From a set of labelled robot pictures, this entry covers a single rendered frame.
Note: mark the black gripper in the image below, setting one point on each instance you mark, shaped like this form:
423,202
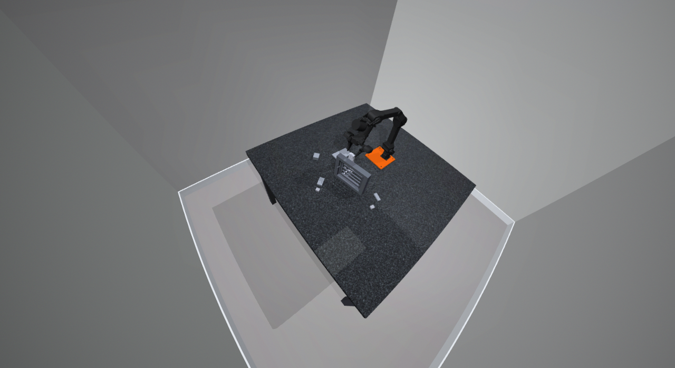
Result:
364,148

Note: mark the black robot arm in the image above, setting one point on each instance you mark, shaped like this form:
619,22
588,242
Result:
373,117

